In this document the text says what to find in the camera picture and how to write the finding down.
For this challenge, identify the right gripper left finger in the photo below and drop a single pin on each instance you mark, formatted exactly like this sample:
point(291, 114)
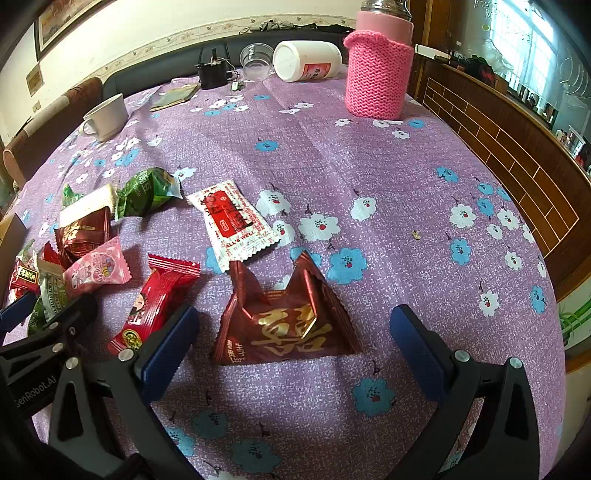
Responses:
point(140, 446)

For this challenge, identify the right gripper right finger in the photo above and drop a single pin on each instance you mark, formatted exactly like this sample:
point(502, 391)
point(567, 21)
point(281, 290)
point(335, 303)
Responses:
point(505, 441)

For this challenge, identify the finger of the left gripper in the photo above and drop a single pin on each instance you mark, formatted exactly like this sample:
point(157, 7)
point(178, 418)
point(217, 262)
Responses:
point(68, 327)
point(17, 311)

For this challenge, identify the green peas snack bag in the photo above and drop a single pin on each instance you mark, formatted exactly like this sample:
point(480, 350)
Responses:
point(53, 297)

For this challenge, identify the red black candy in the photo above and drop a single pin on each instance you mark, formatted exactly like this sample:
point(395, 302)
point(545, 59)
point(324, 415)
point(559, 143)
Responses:
point(24, 278)

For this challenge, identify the pink cartoon snack pack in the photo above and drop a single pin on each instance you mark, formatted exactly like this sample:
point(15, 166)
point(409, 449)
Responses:
point(105, 265)

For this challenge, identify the red character candy bar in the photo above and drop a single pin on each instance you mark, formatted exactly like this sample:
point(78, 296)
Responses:
point(161, 294)

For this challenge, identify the white red sachet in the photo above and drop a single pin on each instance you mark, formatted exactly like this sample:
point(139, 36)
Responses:
point(236, 229)

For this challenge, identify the dark red foil snack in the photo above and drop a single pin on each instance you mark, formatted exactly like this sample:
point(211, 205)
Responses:
point(305, 321)

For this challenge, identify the small red candy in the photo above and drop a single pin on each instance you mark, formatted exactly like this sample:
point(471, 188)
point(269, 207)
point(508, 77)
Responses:
point(48, 254)

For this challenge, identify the dark red gold snack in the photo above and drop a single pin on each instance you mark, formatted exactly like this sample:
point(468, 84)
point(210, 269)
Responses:
point(83, 235)

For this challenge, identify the cardboard box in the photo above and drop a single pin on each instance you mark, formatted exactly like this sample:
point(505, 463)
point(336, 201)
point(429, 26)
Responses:
point(13, 234)

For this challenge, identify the small green candy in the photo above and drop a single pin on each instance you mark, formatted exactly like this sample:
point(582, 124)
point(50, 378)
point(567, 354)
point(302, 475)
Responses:
point(69, 197)

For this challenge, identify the clear biscuit pack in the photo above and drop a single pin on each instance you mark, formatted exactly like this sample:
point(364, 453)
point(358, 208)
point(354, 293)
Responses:
point(104, 196)

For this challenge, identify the green pyramid snack bag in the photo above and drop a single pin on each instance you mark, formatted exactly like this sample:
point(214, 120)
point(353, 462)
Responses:
point(145, 192)

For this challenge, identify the brown armchair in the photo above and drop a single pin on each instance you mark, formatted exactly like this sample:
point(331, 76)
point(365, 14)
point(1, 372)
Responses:
point(40, 137)

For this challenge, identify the white ceramic mug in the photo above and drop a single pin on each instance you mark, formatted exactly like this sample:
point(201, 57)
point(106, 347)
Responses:
point(105, 120)

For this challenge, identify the purple floral tablecloth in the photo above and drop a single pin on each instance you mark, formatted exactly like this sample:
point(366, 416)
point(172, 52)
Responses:
point(393, 212)

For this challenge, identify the small green notebook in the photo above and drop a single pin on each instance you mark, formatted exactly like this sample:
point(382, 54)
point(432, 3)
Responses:
point(175, 97)

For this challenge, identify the black sofa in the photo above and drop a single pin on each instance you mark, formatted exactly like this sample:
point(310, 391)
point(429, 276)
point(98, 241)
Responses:
point(183, 62)

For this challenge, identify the small black device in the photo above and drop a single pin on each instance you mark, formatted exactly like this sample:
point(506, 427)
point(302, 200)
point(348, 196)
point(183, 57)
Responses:
point(212, 74)

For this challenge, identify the wooden sideboard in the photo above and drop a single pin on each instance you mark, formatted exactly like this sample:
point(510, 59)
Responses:
point(551, 191)

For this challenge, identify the pink knitted sleeve bottle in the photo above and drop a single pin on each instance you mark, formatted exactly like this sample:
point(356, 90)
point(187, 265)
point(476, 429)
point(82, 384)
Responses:
point(380, 60)

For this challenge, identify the window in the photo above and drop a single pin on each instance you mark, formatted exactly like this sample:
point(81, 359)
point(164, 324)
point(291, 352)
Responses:
point(535, 52)

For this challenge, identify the framed wall picture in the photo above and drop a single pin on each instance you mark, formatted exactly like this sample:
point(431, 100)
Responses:
point(60, 18)

